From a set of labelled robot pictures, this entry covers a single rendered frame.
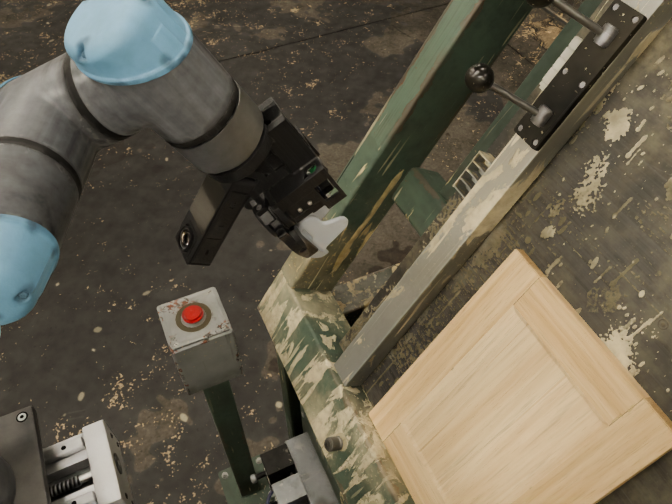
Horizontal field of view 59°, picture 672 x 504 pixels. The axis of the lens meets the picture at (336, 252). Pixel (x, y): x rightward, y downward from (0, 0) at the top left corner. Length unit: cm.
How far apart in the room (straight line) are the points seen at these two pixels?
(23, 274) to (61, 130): 12
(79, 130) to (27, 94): 4
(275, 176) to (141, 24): 20
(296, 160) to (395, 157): 54
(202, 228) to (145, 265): 196
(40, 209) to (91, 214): 238
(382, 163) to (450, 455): 50
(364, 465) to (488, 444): 24
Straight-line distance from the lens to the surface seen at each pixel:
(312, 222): 62
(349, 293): 135
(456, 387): 95
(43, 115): 48
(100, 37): 44
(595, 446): 84
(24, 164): 45
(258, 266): 243
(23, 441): 102
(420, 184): 109
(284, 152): 55
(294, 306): 120
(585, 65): 85
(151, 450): 211
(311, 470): 121
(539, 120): 85
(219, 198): 56
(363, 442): 106
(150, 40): 44
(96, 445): 102
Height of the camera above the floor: 188
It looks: 50 degrees down
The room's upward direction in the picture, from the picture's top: straight up
